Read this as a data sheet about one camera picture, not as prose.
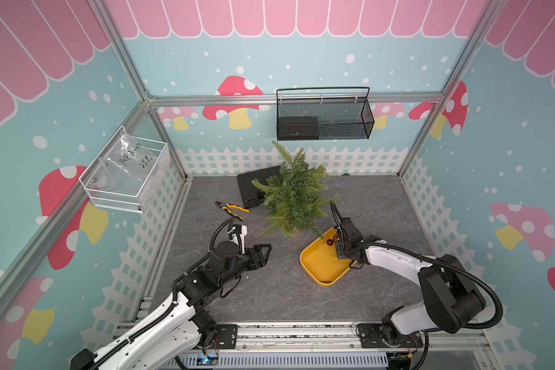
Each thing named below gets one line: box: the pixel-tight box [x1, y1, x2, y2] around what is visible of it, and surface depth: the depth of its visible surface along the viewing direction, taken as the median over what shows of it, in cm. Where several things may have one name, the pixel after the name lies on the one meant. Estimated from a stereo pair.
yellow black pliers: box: [214, 201, 251, 222], surface depth 108 cm
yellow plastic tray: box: [299, 227, 353, 288], surface depth 90 cm
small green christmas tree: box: [251, 141, 340, 239], surface depth 81 cm
